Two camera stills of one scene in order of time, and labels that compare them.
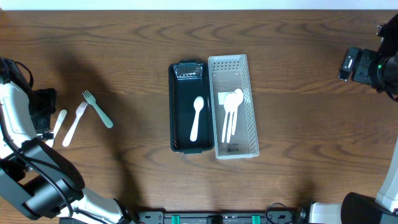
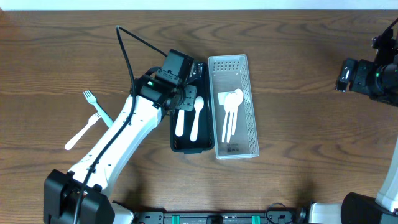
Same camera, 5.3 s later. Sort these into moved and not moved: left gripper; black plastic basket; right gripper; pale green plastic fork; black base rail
Moved: right gripper; left gripper
Not moved: pale green plastic fork; black base rail; black plastic basket
